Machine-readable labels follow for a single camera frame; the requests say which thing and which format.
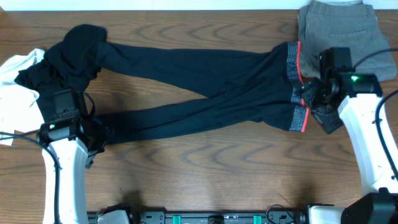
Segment white t-shirt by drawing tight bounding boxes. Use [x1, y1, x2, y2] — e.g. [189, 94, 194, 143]
[1, 49, 44, 134]

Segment black leggings with coral waistband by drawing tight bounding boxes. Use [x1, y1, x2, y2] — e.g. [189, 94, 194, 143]
[96, 42, 310, 144]

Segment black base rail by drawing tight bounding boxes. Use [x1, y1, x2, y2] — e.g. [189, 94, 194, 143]
[88, 207, 307, 224]

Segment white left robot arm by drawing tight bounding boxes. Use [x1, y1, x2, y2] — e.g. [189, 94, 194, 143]
[37, 116, 132, 223]

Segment black garment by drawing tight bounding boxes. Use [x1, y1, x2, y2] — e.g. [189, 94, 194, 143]
[15, 24, 107, 122]

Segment grey folded trousers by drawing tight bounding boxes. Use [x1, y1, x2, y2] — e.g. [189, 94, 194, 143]
[297, 1, 390, 78]

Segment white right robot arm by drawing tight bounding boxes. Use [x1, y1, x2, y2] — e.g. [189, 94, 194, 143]
[300, 72, 397, 223]

